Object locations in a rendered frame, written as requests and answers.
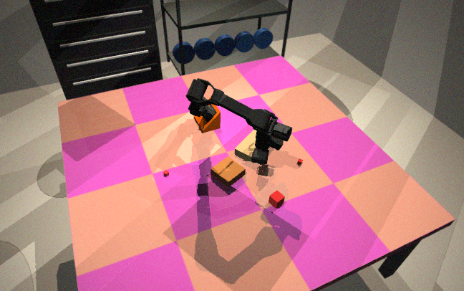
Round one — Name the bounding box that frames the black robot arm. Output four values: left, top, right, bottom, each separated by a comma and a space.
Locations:
186, 78, 293, 151

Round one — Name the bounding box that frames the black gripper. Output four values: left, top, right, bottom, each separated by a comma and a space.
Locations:
251, 132, 271, 164

